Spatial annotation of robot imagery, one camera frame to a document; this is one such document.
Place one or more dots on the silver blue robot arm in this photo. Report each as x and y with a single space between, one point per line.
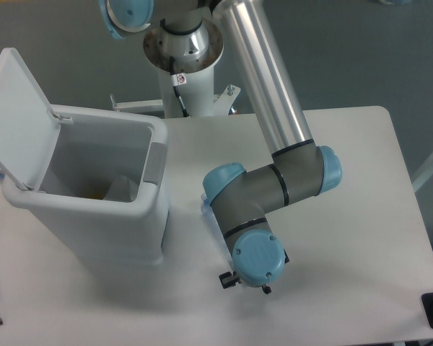
299 168

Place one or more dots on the clear plastic wrapper bag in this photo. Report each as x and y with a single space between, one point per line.
122 189

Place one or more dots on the clear plastic water bottle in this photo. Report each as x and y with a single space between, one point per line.
211 222

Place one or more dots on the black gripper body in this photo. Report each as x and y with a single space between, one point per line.
265 288

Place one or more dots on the white trash can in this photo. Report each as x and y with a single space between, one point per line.
48 152

